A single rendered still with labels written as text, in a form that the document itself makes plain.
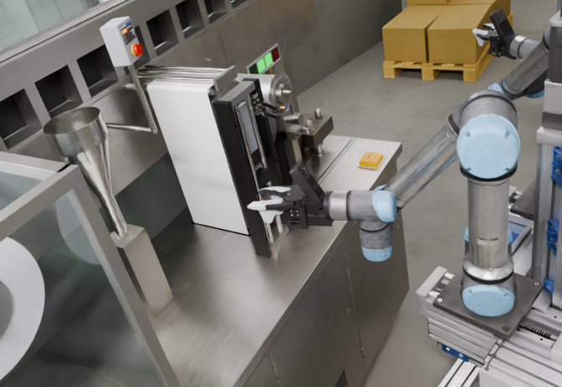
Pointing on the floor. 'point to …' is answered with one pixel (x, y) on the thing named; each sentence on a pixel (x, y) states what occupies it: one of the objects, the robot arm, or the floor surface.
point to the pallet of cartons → (442, 22)
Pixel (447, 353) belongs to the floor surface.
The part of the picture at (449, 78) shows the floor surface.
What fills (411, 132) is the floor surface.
